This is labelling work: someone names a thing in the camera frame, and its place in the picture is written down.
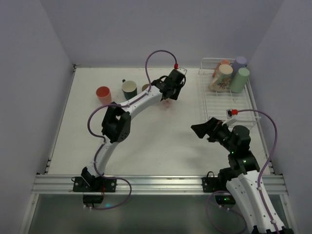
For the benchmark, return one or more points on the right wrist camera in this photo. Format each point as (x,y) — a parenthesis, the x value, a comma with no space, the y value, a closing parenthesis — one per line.
(231,117)

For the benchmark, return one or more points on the salmon pink plastic cup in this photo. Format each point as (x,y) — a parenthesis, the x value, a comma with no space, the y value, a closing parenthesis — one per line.
(104,95)

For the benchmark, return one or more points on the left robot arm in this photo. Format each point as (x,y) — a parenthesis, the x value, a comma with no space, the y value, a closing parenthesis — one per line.
(116,124)

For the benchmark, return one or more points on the light pink mug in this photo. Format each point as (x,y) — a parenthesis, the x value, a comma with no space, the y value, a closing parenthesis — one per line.
(167,103)

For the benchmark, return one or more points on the cream floral mug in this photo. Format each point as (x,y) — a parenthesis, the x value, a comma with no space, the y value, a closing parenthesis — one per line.
(221,79)

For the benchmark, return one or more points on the orange mug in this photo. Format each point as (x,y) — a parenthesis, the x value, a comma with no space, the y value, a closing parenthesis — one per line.
(224,61)

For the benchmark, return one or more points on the lavender plastic cup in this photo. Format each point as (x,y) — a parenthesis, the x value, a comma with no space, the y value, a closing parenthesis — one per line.
(239,62)

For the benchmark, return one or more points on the white wire dish rack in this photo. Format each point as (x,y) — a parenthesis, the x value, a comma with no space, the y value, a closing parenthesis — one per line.
(215,104)

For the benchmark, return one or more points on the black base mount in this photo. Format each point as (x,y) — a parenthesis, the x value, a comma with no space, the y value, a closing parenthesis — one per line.
(100,185)
(211,183)

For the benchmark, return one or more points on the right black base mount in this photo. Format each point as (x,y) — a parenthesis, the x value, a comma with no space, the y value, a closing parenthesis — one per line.
(211,183)

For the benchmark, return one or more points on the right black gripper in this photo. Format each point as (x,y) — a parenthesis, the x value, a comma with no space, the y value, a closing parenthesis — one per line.
(214,130)

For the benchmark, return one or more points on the light green plastic cup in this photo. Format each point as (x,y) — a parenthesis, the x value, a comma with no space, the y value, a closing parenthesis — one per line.
(239,81)

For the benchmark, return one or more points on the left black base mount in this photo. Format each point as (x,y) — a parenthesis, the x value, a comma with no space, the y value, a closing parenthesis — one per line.
(100,185)

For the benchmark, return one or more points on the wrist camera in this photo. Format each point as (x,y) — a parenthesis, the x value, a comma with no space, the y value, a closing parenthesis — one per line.
(231,117)
(183,71)

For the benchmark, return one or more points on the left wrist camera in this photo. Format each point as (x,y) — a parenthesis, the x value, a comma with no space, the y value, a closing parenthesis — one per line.
(183,71)

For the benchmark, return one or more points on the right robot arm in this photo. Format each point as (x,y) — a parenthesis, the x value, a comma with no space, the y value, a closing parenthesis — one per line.
(243,179)

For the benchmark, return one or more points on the aluminium mounting rail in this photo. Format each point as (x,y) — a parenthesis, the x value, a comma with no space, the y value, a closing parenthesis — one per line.
(146,185)

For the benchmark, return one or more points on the dark green mug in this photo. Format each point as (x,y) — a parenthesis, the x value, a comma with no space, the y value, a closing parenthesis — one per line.
(129,89)

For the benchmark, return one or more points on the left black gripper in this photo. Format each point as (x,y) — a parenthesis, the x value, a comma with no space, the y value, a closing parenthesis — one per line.
(169,90)

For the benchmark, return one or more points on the beige plastic cup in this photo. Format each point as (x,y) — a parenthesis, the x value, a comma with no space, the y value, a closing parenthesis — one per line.
(145,87)

